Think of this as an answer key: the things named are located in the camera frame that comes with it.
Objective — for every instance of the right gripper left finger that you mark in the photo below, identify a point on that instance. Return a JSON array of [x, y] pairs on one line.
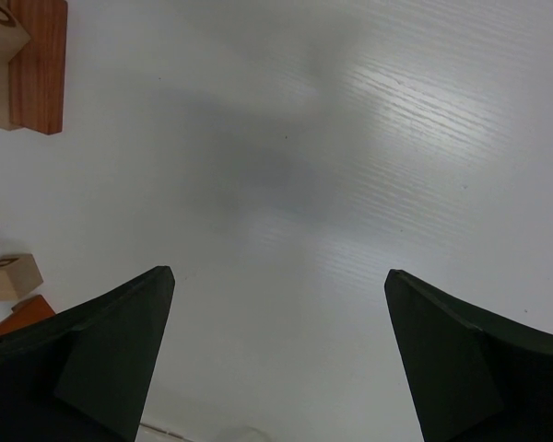
[[84, 374]]

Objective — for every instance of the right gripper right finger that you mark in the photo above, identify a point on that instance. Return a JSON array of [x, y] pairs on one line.
[[473, 375]]

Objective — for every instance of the long dark wood block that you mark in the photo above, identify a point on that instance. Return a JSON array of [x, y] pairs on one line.
[[37, 72]]

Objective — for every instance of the small dark wood cube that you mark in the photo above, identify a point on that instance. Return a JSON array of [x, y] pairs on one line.
[[25, 313]]

